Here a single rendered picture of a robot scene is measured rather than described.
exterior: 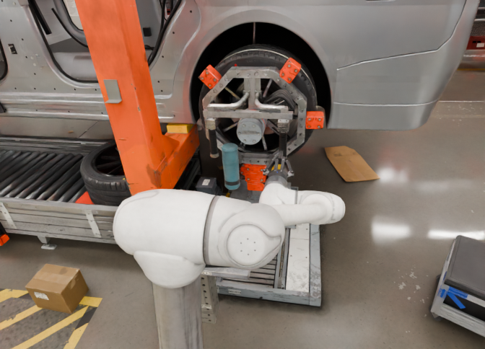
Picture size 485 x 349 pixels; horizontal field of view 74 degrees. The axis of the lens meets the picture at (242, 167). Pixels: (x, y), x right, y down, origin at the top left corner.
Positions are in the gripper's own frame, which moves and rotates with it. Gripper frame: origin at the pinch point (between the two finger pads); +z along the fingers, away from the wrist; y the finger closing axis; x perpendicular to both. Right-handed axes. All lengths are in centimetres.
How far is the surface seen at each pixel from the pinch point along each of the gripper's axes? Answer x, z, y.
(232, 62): 31, 41, -28
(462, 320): -70, -21, 86
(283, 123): 11.4, 10.5, 0.4
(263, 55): 34, 41, -13
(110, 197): -44, 15, -103
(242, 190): -60, 55, -30
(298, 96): 16.2, 32.5, 5.9
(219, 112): 14.4, 13.6, -29.7
